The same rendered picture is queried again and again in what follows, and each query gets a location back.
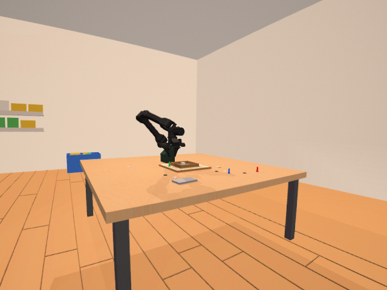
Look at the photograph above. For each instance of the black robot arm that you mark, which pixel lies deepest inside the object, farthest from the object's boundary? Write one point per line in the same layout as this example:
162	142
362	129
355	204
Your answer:
165	123

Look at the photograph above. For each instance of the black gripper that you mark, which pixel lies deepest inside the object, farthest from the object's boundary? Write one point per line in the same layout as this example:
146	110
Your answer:
166	146

